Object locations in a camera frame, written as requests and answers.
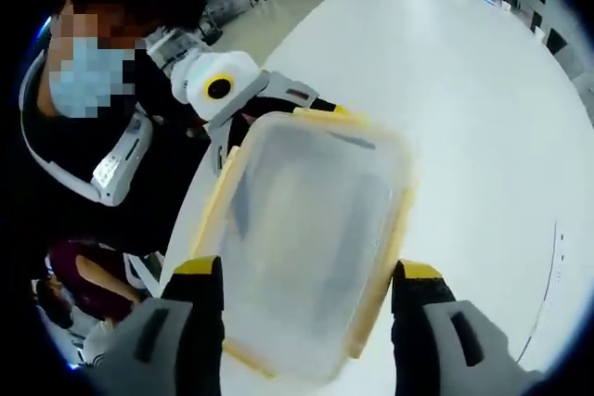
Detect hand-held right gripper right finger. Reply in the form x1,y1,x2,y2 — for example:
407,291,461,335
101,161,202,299
391,259,545,396

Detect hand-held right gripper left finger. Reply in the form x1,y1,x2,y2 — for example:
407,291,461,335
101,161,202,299
87,254,226,396

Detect clear storage box yellow latches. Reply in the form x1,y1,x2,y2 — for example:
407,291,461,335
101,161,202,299
187,107,418,383

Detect person in black clothes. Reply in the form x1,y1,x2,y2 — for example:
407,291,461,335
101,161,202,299
13,33,224,267

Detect white neck-worn device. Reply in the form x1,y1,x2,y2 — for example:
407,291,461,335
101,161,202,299
18,50,155,208

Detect black chair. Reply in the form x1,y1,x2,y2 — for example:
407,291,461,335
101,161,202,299
545,27,571,57

